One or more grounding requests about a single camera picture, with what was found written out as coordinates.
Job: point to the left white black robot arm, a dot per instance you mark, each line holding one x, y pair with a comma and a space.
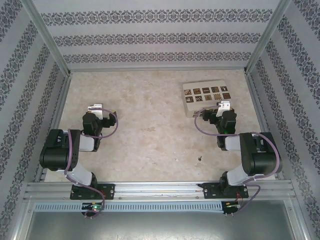
53, 152

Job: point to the white box with brown pictures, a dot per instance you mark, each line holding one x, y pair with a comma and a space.
205, 85

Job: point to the aluminium mounting rail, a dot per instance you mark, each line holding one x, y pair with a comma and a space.
155, 190

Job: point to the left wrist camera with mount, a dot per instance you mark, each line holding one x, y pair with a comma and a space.
95, 107

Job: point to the aluminium frame post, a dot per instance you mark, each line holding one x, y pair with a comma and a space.
45, 35
268, 35

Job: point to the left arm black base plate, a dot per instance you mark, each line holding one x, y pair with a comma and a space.
108, 191

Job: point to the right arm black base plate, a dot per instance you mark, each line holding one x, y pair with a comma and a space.
210, 191

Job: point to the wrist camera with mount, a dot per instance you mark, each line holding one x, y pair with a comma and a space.
223, 106
95, 107

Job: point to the aluminium side rail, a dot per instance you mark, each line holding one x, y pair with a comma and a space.
260, 107
58, 107

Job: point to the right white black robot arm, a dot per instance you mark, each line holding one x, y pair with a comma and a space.
260, 160

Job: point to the grey metal sheet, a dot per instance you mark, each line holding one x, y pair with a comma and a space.
160, 226

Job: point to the thin aluminium wall rail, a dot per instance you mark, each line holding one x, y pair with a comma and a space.
157, 70

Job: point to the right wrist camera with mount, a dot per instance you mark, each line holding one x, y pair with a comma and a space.
223, 106

